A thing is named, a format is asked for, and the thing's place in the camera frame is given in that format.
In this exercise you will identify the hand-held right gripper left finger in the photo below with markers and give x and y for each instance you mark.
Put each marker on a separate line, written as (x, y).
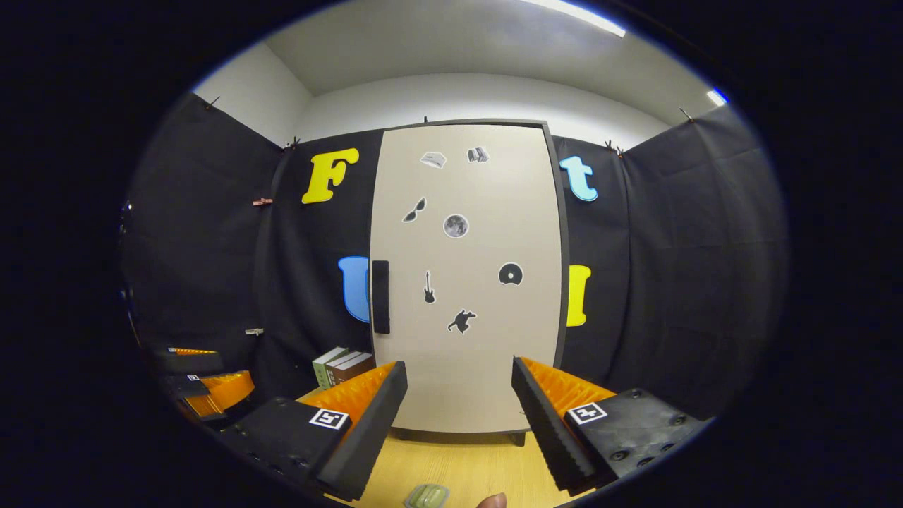
(367, 430)

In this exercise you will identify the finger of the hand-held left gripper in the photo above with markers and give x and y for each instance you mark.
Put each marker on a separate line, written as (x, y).
(190, 361)
(226, 395)

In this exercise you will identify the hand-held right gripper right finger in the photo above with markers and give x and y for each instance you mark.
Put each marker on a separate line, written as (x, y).
(547, 437)

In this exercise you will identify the frosted pale green bottle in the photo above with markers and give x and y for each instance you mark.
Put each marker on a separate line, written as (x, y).
(427, 497)

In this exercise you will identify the beige cabinet door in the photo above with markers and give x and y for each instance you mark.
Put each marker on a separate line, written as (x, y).
(480, 367)

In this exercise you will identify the black backdrop cloth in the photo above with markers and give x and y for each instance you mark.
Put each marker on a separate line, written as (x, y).
(670, 282)

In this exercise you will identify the ceiling light tube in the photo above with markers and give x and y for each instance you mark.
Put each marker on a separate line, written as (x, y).
(717, 97)

